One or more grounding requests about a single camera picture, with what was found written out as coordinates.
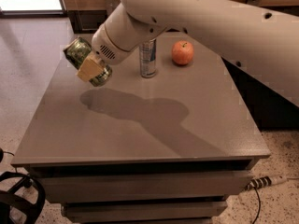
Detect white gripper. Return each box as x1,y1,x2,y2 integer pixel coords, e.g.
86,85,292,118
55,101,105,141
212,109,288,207
77,24,130,82

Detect green soda can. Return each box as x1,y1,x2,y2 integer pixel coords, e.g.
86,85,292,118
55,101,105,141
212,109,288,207
64,37,112,87

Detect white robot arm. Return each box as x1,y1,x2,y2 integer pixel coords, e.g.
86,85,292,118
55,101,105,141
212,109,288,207
92,0,299,105

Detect silver blue energy drink can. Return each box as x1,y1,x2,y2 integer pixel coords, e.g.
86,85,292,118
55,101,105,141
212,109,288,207
139,39,156,78

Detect red apple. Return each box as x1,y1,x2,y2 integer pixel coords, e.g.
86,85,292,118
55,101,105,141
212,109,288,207
171,40,194,65

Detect grey upper drawer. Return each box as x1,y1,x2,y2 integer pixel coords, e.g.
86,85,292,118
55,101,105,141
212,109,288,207
40,171,252,203

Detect grey drawer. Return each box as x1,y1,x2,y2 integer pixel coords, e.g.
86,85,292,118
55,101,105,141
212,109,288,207
40,171,252,203
62,202,227,223

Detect grey lower drawer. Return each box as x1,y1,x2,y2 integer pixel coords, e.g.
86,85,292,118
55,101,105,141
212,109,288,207
62,202,227,223

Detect black white striped pole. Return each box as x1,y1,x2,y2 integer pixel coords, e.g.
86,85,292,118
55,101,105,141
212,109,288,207
245,175,287,191

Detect left metal wall bracket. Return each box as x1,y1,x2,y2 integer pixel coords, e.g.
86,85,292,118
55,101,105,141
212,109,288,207
105,0,120,16

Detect black floor cable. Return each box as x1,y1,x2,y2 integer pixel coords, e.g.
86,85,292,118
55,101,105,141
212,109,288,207
250,187,262,224

